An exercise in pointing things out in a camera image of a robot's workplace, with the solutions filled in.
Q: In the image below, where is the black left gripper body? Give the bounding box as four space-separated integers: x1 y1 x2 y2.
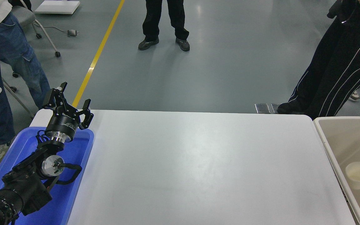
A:
45 109 80 138

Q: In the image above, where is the white flat floor board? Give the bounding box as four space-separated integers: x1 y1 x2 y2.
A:
34 0 81 15

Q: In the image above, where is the thin grey floor cable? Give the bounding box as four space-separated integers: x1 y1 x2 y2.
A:
35 24 69 33

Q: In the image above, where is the grey metal wheeled leg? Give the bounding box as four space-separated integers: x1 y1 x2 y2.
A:
2 72 36 120

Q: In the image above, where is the grey wheeled chair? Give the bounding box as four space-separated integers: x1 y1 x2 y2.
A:
11 0 61 58

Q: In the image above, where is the large pale plastic bin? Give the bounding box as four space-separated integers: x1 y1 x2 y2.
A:
313 116 360 225

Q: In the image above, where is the blue plastic tray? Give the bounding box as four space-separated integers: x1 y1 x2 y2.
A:
0 127 95 225

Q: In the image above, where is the white paper cup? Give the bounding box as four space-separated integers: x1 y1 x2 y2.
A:
345 162 360 190

